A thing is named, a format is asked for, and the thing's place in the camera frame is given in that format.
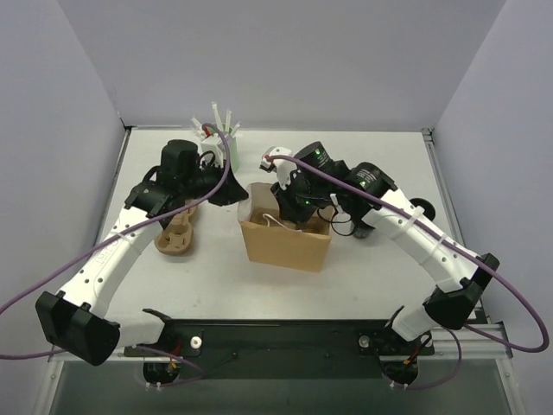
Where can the green straw holder cup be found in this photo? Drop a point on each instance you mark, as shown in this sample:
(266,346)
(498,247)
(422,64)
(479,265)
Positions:
(234,151)

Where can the brown paper bag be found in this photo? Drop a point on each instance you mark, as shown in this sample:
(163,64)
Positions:
(302,248)

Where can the wrapped straw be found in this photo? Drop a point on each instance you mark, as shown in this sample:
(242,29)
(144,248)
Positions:
(228,119)
(216,115)
(237,126)
(197,125)

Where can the single brown cup carrier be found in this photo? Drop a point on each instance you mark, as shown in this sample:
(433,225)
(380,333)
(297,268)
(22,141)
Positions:
(265,217)

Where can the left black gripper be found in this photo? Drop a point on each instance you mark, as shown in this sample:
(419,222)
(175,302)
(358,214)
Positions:
(222,186)

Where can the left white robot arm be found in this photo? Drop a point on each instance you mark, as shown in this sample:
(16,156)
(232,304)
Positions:
(73,318)

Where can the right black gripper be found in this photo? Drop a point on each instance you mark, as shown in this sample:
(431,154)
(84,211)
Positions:
(295,209)

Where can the brown cardboard cup carrier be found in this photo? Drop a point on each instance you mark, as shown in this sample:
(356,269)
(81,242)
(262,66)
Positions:
(177,238)

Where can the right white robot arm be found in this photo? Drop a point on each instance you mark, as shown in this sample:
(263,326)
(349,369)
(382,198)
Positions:
(459,282)

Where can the aluminium frame rail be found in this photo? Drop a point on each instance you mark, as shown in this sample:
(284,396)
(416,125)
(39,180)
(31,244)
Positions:
(441,346)

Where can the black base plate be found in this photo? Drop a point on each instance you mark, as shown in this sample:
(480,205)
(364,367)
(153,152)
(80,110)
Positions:
(281,350)

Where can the black coffee cup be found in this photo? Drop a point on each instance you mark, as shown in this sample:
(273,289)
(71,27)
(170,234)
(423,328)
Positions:
(428,208)
(361,231)

